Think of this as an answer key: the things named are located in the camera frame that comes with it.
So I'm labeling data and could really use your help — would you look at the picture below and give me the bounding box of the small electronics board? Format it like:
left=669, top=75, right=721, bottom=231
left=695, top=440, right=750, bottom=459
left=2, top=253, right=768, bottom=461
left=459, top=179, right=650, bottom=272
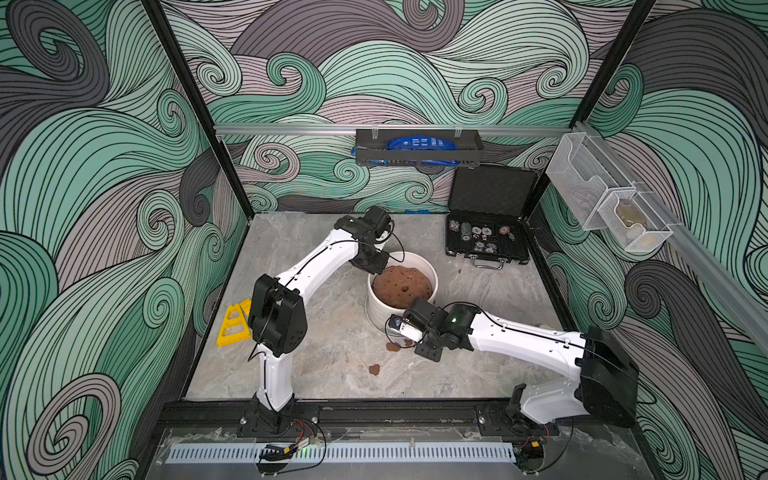
left=515, top=439, right=547, bottom=475
left=255, top=439, right=311, bottom=476

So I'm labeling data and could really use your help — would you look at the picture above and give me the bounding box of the clear plastic wall bin small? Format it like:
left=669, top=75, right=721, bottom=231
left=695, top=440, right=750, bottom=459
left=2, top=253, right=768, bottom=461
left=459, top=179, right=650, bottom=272
left=597, top=188, right=673, bottom=254

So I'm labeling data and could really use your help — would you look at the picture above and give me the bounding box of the small electronics board left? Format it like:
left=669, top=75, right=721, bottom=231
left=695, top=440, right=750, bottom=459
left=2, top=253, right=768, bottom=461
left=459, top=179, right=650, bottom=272
left=255, top=439, right=311, bottom=476

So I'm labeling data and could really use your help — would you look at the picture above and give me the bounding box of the aluminium rail wall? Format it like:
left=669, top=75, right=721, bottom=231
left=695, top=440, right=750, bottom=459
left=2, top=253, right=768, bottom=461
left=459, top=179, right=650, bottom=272
left=214, top=122, right=572, bottom=138
left=572, top=121, right=767, bottom=352

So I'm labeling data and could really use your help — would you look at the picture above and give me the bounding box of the black wall tray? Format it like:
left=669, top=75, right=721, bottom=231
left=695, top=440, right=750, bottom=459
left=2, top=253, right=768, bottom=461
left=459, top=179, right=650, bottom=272
left=351, top=127, right=485, bottom=168

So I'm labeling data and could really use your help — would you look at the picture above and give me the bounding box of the white ceramic pot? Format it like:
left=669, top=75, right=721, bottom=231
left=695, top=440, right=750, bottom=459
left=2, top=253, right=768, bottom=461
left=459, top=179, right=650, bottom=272
left=365, top=252, right=439, bottom=332

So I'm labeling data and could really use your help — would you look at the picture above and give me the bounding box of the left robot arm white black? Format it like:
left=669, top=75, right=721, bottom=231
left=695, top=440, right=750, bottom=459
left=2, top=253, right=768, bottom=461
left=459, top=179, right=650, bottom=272
left=247, top=207, right=394, bottom=431

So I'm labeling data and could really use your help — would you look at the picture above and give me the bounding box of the black corner frame post right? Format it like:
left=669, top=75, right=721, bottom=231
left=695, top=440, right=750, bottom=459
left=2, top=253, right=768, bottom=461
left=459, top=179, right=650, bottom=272
left=521, top=0, right=658, bottom=223

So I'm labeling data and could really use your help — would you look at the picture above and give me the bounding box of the yellow plastic triangle frame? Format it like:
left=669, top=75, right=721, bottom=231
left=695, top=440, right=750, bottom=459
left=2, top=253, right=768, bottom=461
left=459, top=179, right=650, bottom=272
left=216, top=299, right=252, bottom=347

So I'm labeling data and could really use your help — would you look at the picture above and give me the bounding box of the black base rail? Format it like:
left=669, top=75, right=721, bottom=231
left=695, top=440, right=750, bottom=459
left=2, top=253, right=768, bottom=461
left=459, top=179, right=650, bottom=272
left=156, top=398, right=559, bottom=442

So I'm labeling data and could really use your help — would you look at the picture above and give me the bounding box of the open black tool case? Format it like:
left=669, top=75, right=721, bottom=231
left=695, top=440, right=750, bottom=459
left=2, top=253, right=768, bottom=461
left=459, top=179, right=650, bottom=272
left=444, top=164, right=539, bottom=270

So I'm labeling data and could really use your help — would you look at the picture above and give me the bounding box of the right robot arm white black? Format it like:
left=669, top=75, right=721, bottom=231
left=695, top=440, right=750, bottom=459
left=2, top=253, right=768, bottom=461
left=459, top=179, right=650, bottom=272
left=385, top=298, right=639, bottom=428

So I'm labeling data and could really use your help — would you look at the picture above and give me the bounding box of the clear plastic wall bin large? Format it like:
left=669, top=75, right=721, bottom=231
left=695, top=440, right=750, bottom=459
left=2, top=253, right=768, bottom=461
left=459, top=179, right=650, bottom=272
left=546, top=132, right=629, bottom=231

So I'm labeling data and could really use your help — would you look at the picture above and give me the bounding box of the aluminium rail right wall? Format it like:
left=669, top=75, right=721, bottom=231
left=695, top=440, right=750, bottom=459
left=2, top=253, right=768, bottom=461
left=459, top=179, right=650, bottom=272
left=572, top=121, right=767, bottom=352

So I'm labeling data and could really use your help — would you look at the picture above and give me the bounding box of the aluminium rail back wall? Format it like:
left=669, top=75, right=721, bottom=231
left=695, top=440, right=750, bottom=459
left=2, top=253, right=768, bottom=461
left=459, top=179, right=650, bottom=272
left=214, top=122, right=572, bottom=138

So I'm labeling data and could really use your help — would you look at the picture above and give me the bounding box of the black corner frame post left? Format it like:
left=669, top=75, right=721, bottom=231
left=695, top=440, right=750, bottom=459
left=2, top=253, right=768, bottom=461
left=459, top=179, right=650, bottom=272
left=141, top=0, right=255, bottom=220

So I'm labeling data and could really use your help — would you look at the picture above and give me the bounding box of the small electronics board right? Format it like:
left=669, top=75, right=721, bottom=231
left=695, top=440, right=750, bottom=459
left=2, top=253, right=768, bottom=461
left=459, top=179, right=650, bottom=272
left=515, top=439, right=547, bottom=475

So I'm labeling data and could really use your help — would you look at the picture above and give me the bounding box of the blue item in tray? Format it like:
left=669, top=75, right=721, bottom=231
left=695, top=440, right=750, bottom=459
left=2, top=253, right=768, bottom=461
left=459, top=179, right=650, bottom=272
left=386, top=135, right=457, bottom=151

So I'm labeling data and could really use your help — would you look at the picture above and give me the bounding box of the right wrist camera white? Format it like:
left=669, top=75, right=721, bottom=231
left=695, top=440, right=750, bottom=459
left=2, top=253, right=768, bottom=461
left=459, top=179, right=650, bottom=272
left=384, top=315, right=424, bottom=348

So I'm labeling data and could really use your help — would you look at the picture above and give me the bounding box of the brown mud lump in pot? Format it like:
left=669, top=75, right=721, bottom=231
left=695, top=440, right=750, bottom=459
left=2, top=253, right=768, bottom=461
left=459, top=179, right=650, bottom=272
left=372, top=266, right=434, bottom=309

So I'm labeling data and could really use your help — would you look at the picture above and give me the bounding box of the white slotted cable duct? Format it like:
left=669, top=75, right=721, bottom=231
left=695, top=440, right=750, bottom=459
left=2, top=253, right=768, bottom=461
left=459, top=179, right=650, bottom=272
left=164, top=441, right=516, bottom=465

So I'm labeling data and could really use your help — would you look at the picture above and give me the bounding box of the black corner frame post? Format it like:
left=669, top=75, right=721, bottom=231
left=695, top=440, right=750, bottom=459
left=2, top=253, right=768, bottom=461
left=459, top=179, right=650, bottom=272
left=521, top=0, right=658, bottom=223
left=141, top=0, right=255, bottom=220

